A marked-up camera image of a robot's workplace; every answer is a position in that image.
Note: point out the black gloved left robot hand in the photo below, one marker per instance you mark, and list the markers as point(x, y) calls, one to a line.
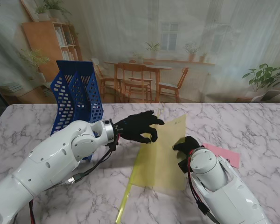
point(137, 128)

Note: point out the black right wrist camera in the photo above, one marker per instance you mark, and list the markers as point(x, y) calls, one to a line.
point(184, 166)

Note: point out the yellow-green translucent file folder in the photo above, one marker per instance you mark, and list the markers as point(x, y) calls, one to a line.
point(161, 163)

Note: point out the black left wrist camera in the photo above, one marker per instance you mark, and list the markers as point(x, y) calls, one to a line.
point(112, 146)

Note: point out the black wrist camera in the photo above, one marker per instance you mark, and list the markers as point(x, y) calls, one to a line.
point(184, 166)
point(112, 146)

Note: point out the printed room scene backdrop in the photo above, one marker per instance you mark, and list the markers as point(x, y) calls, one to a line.
point(154, 35)

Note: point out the pink paper receipt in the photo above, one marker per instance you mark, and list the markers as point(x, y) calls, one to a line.
point(226, 154)

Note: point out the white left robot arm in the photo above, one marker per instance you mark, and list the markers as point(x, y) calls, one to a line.
point(56, 158)

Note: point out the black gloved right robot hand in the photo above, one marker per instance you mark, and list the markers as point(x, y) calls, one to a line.
point(189, 143)

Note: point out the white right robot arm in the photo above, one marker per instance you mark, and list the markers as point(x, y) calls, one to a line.
point(224, 191)

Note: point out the blue perforated plastic file rack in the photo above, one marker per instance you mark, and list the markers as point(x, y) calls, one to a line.
point(67, 105)

